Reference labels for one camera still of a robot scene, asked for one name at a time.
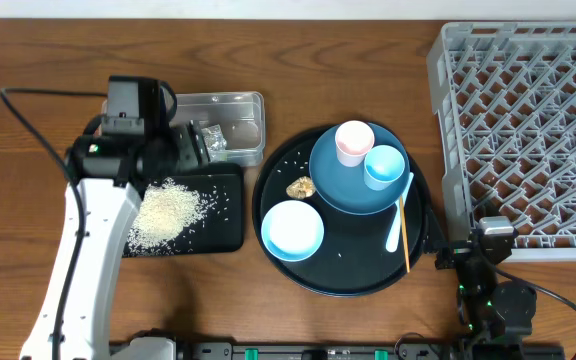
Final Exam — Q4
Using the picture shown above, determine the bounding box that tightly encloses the foil wrapper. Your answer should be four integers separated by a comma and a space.
201, 125, 227, 162

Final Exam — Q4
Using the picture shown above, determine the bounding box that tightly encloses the pile of white rice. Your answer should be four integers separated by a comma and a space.
126, 177, 230, 257

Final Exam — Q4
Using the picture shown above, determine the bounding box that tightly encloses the light blue bowl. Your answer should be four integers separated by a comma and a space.
261, 200, 325, 262

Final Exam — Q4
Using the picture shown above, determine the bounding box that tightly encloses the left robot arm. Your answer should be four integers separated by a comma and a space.
20, 118, 208, 359

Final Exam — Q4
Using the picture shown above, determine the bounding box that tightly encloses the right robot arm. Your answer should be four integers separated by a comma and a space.
424, 205, 543, 359

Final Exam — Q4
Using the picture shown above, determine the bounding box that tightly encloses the grey dishwasher rack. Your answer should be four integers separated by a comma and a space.
427, 22, 576, 262

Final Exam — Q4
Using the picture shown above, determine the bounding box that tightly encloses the light blue spoon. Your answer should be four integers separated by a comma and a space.
385, 172, 414, 253

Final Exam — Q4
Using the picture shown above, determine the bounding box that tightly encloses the clear plastic bin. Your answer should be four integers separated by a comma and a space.
93, 92, 266, 172

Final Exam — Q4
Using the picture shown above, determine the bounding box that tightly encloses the wooden chopstick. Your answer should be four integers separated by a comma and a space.
399, 195, 411, 273

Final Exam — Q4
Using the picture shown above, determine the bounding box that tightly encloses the black rectangular tray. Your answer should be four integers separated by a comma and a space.
123, 163, 245, 258

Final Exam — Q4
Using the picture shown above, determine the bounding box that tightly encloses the dark blue plate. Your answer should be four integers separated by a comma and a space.
309, 123, 411, 215

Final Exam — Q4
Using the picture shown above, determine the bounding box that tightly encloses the round black tray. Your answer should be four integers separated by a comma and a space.
252, 126, 431, 296

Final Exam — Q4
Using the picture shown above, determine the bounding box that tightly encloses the light blue cup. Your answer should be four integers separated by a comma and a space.
364, 145, 405, 191

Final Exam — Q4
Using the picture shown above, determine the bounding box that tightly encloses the brown food scrap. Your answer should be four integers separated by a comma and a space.
286, 176, 316, 200

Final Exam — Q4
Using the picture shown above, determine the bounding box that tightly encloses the pink cup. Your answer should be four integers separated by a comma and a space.
334, 120, 375, 167

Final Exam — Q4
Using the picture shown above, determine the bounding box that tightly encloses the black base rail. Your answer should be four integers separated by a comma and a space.
110, 341, 567, 360

